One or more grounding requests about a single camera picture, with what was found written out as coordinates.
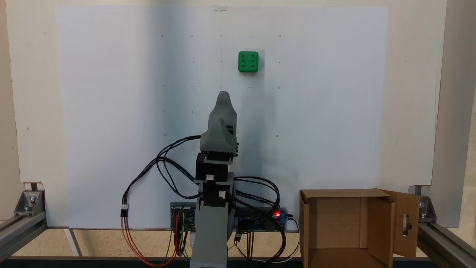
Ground thin white cable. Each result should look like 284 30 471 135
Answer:
260 216 301 263

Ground blue circuit board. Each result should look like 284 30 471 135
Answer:
235 207 287 232

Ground circuit board with jumper wires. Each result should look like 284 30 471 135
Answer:
170 202 197 230

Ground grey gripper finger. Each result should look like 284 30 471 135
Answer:
208 91 238 137
200 118 238 153

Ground aluminium frame rail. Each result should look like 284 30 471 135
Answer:
417 221 476 268
0 212 48 263

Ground black motor cable loops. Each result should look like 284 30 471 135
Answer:
229 176 287 263

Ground large white paper sheet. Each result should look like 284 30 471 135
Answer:
56 6 388 229

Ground metal corner bracket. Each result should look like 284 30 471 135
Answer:
409 185 436 223
14 190 45 217

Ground open cardboard box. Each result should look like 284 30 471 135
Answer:
299 188 421 268

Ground orange red wires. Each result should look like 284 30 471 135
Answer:
121 216 181 267

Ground green yellow blue jumper wires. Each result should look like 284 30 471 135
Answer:
178 213 191 261

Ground green dice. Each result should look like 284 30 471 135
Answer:
238 51 259 73

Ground black cable with white connector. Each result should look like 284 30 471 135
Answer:
120 135 209 218

